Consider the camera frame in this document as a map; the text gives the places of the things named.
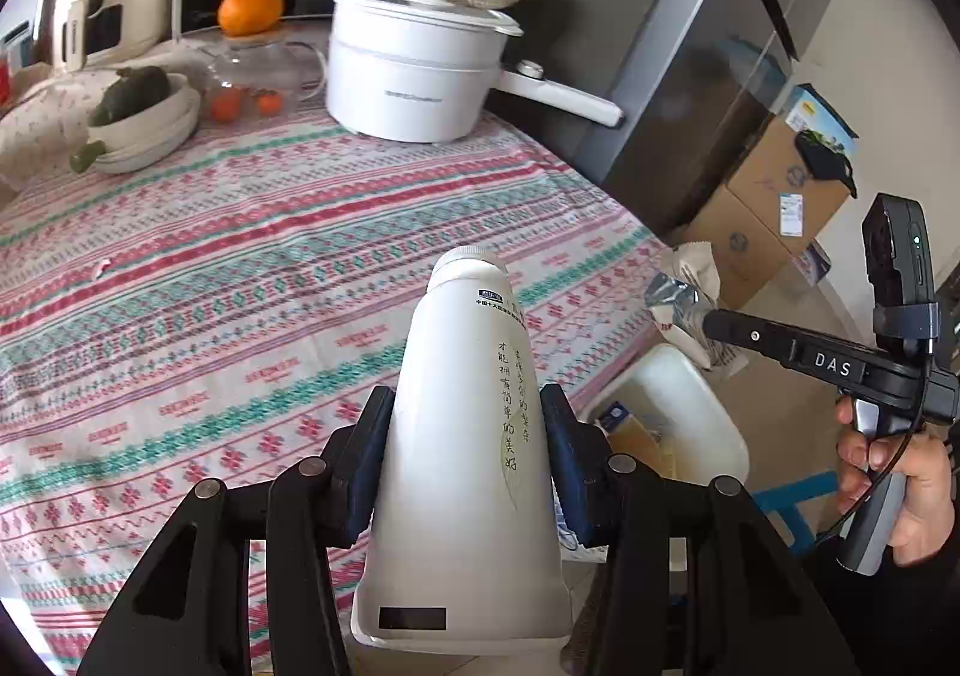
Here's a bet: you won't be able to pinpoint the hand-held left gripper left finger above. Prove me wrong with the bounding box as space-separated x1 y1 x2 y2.
75 385 397 676

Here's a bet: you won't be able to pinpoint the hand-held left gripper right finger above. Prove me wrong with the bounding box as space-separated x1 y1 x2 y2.
540 382 863 676

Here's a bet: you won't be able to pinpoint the white electric cooking pot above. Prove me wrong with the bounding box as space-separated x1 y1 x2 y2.
325 0 626 144

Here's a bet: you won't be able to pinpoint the white plastic bottle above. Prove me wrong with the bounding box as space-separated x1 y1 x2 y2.
351 246 575 654

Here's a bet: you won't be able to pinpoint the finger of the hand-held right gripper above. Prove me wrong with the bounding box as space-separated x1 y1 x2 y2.
701 308 797 367

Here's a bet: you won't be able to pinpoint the blue stool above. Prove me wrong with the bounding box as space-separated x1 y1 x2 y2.
750 469 846 557

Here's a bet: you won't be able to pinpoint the large cardboard box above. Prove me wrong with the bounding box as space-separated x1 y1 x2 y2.
724 116 852 258

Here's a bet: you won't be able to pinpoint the orange fruit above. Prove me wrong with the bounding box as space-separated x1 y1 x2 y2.
217 0 286 38

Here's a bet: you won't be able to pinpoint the glass teapot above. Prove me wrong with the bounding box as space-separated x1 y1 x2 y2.
202 34 331 123

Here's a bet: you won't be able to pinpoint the small green fruit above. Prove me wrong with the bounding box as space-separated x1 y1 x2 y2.
69 139 106 175

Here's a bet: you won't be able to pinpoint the person's right forearm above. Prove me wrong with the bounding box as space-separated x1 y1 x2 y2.
814 443 960 676

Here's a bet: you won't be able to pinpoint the person's right hand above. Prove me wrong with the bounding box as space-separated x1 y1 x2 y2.
835 398 957 567

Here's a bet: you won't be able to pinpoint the patterned tablecloth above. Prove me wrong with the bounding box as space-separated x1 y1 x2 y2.
0 31 670 656

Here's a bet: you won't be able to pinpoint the blue printed box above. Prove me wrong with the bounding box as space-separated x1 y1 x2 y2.
784 83 860 198

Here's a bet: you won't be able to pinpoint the white trash bin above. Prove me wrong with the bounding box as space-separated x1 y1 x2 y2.
581 343 751 564

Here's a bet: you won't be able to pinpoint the dark green avocado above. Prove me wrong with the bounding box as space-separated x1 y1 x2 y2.
91 65 172 126

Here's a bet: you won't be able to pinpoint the cream snack bag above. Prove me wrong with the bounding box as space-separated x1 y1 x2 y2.
643 242 751 377

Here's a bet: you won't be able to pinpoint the floral white cloth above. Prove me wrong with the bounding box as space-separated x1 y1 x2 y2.
0 64 115 191

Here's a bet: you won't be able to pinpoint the grey refrigerator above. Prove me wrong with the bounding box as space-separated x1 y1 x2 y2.
525 0 860 249

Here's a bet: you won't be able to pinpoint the white bowl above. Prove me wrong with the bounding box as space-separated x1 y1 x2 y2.
86 73 202 176

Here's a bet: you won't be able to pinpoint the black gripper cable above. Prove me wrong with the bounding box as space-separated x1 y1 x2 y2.
817 421 920 543

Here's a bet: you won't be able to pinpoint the small cardboard box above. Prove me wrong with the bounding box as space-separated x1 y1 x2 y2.
679 184 800 309

